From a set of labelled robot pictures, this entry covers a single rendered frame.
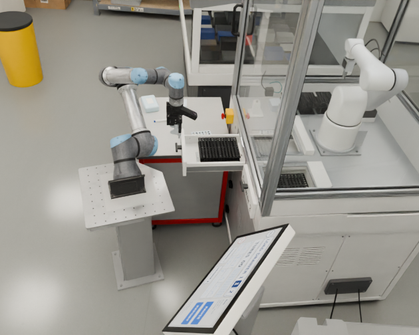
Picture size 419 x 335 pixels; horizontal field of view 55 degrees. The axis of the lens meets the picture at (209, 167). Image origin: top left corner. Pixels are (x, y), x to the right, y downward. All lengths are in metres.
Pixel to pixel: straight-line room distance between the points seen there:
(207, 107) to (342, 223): 1.27
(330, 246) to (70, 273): 1.65
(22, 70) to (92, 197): 2.55
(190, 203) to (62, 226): 0.96
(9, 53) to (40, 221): 1.91
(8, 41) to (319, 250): 3.41
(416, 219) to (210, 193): 1.24
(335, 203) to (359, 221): 0.21
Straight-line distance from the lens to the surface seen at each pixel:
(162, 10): 5.94
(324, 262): 2.35
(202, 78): 2.94
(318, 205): 1.92
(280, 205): 1.86
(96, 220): 2.11
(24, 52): 4.47
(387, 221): 2.19
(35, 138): 3.93
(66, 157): 3.66
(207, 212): 2.85
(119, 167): 2.14
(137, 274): 2.72
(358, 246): 2.31
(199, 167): 2.19
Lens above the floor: 2.36
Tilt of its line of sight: 43 degrees down
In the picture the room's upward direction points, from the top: 5 degrees clockwise
